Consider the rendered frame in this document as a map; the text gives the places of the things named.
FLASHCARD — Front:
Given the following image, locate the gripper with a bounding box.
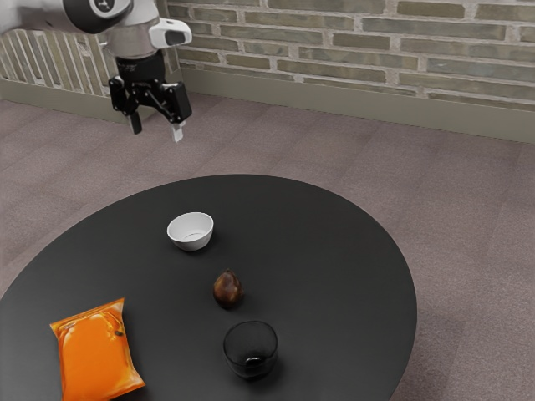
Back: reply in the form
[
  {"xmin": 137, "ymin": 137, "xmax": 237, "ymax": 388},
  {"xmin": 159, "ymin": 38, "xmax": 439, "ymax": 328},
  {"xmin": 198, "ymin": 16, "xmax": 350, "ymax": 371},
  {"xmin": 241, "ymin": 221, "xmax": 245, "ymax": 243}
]
[{"xmin": 107, "ymin": 50, "xmax": 194, "ymax": 144}]

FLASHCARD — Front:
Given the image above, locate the dark brown pear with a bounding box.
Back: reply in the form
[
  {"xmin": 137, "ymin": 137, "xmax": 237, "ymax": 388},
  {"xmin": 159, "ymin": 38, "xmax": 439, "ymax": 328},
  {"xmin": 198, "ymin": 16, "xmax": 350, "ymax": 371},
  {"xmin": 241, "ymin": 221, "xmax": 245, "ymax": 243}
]
[{"xmin": 212, "ymin": 267, "xmax": 246, "ymax": 311}]

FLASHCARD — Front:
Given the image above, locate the black bowl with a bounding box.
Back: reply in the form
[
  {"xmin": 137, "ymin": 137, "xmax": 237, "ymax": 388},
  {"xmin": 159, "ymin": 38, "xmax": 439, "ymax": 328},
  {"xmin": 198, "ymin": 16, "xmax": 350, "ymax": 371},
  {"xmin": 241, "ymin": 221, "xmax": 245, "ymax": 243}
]
[{"xmin": 222, "ymin": 320, "xmax": 279, "ymax": 380}]

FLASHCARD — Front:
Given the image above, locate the orange snack bag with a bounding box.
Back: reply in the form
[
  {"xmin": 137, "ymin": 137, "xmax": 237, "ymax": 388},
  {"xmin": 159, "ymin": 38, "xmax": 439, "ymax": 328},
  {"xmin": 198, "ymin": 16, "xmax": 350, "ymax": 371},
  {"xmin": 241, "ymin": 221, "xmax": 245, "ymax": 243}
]
[{"xmin": 48, "ymin": 297, "xmax": 146, "ymax": 401}]

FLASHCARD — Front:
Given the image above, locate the white bowl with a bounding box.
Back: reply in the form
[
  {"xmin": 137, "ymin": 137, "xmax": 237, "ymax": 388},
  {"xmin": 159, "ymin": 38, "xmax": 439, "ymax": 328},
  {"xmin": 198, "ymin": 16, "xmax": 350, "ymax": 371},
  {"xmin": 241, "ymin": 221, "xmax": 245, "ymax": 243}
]
[{"xmin": 166, "ymin": 211, "xmax": 215, "ymax": 252}]

